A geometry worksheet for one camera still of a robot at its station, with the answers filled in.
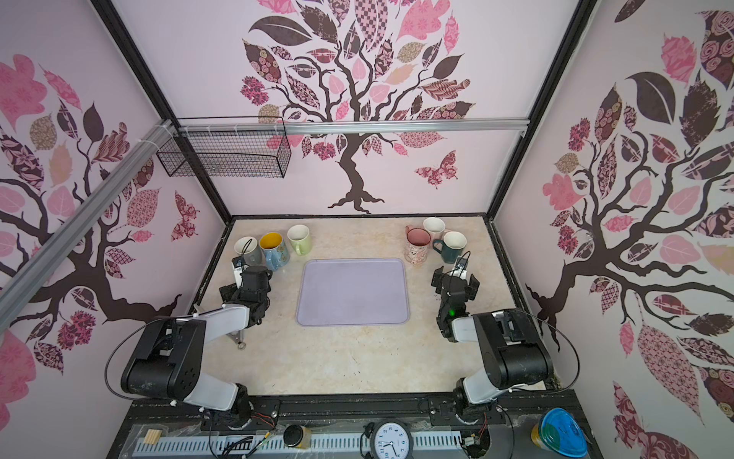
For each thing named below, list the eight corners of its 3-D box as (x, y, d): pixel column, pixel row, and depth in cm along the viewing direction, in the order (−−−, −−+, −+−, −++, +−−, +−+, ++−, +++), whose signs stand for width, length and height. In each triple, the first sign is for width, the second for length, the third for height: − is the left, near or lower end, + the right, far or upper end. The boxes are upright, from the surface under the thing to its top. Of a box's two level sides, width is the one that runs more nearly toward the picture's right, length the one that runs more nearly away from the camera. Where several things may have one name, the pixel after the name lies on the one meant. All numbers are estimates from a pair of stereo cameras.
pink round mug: (405, 265, 106) (408, 247, 98) (404, 243, 113) (406, 225, 105) (427, 265, 106) (432, 247, 98) (424, 243, 113) (428, 225, 105)
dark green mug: (434, 263, 106) (439, 247, 98) (432, 248, 110) (436, 231, 103) (462, 263, 106) (469, 247, 98) (458, 248, 110) (464, 231, 103)
